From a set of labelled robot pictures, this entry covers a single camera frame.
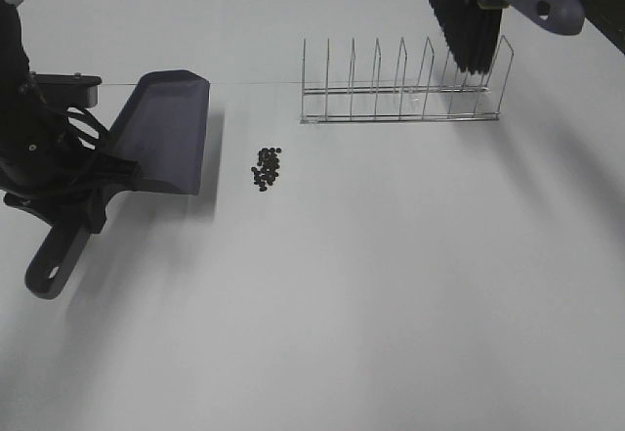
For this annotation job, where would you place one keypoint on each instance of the pile of coffee beans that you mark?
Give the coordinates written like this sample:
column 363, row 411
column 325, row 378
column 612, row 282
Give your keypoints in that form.
column 266, row 170

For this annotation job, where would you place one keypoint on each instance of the purple dustpan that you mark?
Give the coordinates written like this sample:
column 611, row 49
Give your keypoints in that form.
column 157, row 143

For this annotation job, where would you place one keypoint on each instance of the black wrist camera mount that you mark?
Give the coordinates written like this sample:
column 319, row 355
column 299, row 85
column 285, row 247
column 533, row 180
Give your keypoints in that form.
column 70, row 91

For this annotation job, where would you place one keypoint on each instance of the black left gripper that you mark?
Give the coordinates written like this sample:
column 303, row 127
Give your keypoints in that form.
column 66, row 169

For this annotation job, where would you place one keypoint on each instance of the metal wire rack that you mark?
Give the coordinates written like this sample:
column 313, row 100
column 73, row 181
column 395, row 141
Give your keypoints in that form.
column 342, row 86

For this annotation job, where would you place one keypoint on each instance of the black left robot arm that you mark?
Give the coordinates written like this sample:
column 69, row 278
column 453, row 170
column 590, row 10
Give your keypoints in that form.
column 22, row 104

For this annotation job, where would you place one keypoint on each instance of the purple hand brush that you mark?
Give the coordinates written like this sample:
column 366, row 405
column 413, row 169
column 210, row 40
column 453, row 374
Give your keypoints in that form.
column 471, row 28

